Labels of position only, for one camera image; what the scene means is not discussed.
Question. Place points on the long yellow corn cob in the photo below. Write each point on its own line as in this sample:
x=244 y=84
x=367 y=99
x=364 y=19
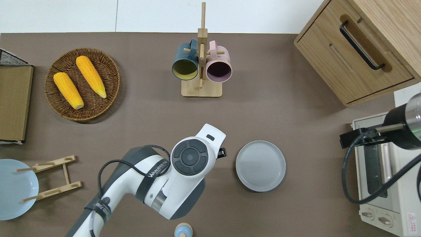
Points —
x=91 y=76

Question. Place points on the beige cylindrical rod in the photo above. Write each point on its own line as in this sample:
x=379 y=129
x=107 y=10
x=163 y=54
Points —
x=389 y=128

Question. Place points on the cream toaster oven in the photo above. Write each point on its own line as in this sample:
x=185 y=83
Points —
x=403 y=200

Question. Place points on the pink mug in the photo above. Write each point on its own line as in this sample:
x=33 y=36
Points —
x=219 y=69

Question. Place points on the wooden drawer cabinet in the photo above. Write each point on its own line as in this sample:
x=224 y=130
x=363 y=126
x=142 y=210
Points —
x=329 y=52

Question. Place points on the wooden plate rack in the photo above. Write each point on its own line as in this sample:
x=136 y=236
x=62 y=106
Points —
x=67 y=176

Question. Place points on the short yellow corn cob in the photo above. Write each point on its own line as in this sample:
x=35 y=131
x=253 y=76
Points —
x=68 y=90

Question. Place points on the light blue plate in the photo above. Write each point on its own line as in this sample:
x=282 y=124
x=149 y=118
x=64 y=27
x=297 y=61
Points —
x=13 y=191

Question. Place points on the dark teal mug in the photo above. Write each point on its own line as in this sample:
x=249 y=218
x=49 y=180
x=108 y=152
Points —
x=181 y=56

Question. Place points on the cream oven knob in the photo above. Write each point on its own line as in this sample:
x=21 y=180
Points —
x=367 y=214
x=384 y=220

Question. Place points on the brown wooden board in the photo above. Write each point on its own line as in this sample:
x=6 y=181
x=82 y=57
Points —
x=13 y=98

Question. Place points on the round wicker basket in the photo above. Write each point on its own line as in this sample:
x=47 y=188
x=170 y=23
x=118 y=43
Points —
x=108 y=79

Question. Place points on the wooden mug tree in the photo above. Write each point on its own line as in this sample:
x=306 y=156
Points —
x=201 y=89

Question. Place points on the gray round plate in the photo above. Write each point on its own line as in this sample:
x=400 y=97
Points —
x=260 y=166

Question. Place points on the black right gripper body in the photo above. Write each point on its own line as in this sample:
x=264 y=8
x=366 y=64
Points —
x=366 y=137

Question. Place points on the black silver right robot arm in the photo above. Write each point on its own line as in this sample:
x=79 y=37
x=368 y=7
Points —
x=406 y=126

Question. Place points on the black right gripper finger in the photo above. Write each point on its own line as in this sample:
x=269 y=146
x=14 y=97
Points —
x=347 y=139

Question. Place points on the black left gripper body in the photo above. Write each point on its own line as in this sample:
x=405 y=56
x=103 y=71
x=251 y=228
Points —
x=222 y=152

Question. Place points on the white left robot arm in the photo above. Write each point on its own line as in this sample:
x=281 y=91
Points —
x=177 y=191

